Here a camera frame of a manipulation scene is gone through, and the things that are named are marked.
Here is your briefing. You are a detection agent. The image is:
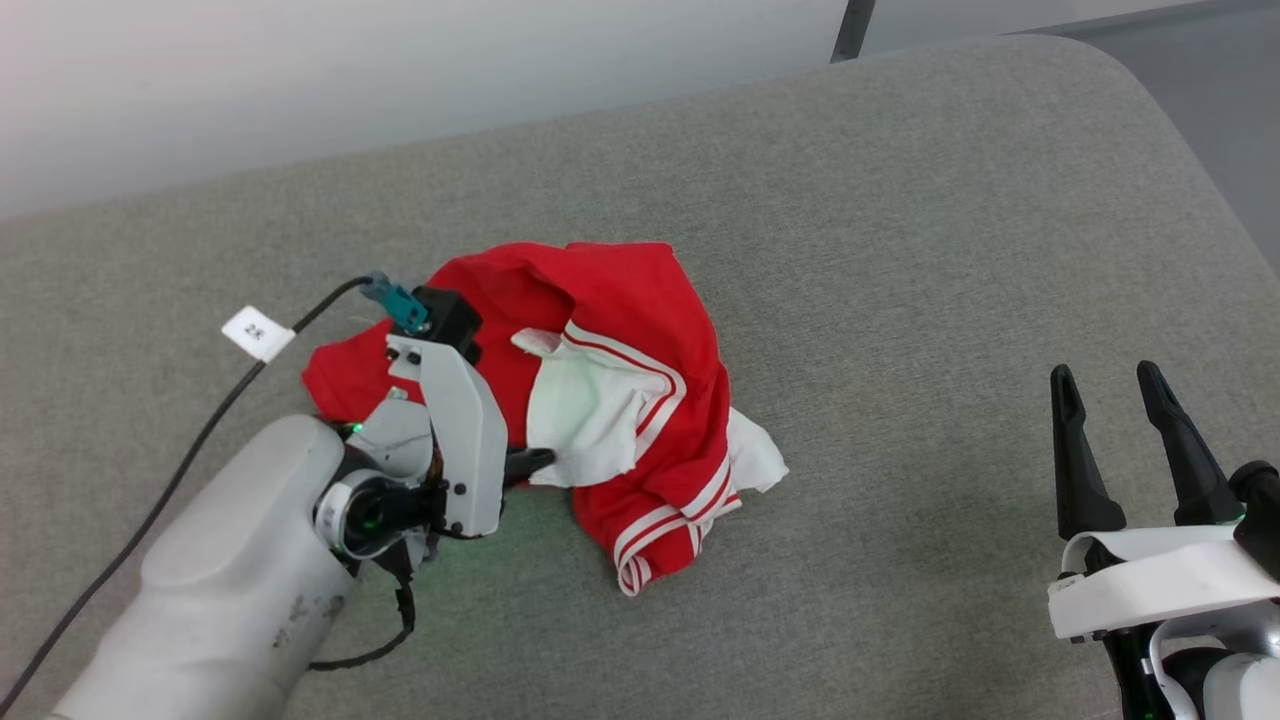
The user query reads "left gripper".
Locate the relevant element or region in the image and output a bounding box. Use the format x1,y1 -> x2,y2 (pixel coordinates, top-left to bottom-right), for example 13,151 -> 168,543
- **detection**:
315,333 -> 557,581

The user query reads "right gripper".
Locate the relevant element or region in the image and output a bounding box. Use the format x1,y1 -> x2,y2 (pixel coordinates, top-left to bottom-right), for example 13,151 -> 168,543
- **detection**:
1046,360 -> 1280,720

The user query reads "red and white basketball jersey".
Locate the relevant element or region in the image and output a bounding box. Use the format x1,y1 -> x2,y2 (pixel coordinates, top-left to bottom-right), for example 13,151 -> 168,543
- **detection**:
301,240 -> 790,598

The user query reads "teal left cable connector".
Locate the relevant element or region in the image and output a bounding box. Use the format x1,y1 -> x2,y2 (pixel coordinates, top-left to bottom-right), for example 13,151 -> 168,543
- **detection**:
359,272 -> 432,335

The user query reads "white cable label tag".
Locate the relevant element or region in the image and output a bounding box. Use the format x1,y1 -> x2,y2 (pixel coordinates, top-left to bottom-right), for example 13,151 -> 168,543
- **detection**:
220,304 -> 298,364

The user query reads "black post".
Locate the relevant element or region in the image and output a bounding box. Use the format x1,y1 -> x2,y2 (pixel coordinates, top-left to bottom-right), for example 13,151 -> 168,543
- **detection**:
829,0 -> 878,64

